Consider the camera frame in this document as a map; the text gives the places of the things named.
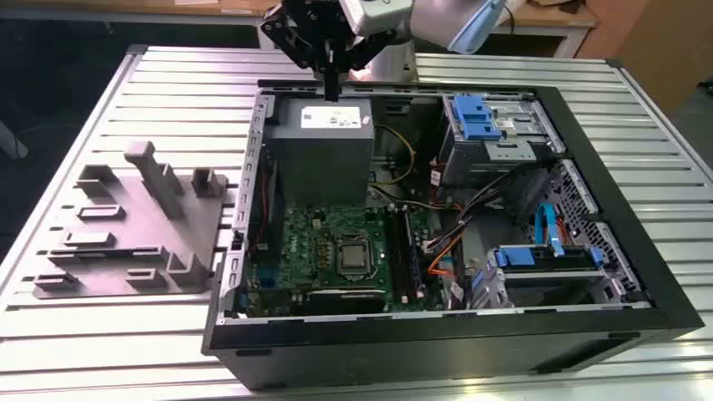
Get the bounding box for green motherboard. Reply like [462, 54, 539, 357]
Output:
[235, 203, 450, 318]

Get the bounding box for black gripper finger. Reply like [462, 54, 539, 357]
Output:
[331, 35, 385, 103]
[259, 8, 334, 103]

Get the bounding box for black RAM slot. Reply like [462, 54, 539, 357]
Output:
[385, 206, 401, 302]
[389, 204, 406, 302]
[394, 206, 410, 302]

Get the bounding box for wooden workbench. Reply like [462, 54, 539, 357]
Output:
[0, 0, 601, 58]

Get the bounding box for dark wire bundle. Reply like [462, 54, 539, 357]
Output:
[425, 160, 553, 252]

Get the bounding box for brown wooden cabinet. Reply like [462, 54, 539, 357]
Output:
[575, 0, 713, 114]

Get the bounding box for metal drive cage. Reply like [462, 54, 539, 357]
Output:
[438, 94, 563, 189]

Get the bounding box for grey power supply unit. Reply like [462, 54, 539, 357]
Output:
[261, 98, 374, 208]

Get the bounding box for blue data wire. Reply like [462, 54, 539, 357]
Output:
[533, 203, 565, 256]

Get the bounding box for yellow wire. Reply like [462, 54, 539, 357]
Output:
[373, 124, 417, 185]

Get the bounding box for CPU socket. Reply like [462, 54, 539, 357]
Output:
[331, 235, 374, 282]

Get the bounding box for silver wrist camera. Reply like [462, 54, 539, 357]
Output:
[338, 0, 413, 38]

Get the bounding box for grey chair base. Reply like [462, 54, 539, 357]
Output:
[0, 119, 30, 160]

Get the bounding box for black PC case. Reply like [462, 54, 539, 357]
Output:
[199, 77, 706, 392]

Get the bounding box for black case fan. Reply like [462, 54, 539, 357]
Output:
[253, 144, 279, 251]

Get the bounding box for black graphics card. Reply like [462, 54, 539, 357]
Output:
[302, 287, 386, 317]

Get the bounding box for metal disk bay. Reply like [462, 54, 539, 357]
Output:
[483, 246, 639, 310]

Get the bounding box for grey parts rack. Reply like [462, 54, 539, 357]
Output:
[30, 140, 233, 300]

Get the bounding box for hard disk in blue carrier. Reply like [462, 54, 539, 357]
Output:
[497, 245, 603, 271]

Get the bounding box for silver CPU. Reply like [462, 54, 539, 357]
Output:
[339, 246, 370, 269]

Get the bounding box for blue drive carrier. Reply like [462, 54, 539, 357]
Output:
[453, 94, 502, 141]

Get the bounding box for red black twisted wire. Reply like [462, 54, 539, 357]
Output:
[258, 166, 270, 251]

